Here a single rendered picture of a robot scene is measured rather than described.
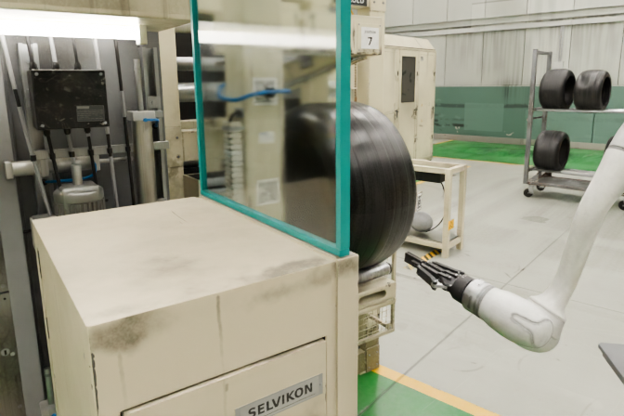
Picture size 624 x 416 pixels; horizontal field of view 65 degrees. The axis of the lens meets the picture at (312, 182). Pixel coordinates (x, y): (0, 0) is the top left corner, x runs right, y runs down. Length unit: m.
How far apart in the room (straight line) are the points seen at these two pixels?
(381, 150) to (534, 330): 0.63
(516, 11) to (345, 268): 12.64
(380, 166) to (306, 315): 0.78
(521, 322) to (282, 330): 0.69
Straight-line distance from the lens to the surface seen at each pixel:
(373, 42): 2.01
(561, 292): 1.45
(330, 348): 0.81
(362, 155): 1.43
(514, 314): 1.28
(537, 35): 13.07
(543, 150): 7.02
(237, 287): 0.68
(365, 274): 1.66
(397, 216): 1.51
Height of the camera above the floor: 1.53
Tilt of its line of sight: 11 degrees down
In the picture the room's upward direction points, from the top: 1 degrees counter-clockwise
